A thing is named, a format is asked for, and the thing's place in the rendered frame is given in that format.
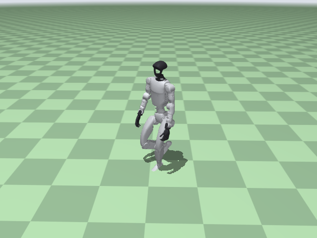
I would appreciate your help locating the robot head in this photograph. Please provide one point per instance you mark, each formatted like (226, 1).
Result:
(159, 65)

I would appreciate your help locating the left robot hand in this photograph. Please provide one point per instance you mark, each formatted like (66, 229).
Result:
(166, 133)

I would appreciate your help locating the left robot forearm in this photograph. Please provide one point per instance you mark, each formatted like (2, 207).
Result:
(170, 115)

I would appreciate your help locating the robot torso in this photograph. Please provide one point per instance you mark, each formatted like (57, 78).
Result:
(159, 97)

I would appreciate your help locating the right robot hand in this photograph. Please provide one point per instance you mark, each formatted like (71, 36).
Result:
(138, 118)

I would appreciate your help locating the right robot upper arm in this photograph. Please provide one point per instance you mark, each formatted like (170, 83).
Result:
(147, 95)

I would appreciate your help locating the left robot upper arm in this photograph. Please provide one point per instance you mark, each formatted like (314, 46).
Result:
(170, 92)

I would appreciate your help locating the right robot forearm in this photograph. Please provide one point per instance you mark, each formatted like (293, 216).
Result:
(143, 105)

